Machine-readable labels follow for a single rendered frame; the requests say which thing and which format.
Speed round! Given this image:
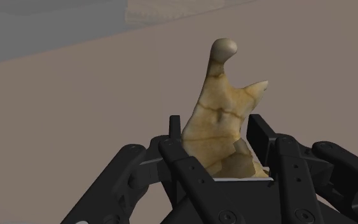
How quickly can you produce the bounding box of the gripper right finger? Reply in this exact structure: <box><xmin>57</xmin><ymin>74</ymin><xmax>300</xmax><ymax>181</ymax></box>
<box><xmin>246</xmin><ymin>113</ymin><xmax>358</xmax><ymax>224</ymax></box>

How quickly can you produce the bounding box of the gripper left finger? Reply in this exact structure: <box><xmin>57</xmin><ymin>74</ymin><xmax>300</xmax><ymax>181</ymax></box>
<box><xmin>60</xmin><ymin>115</ymin><xmax>238</xmax><ymax>224</ymax></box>

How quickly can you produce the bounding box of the tan mottled animal figure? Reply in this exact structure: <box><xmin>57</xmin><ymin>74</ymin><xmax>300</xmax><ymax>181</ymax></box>
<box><xmin>181</xmin><ymin>38</ymin><xmax>271</xmax><ymax>179</ymax></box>

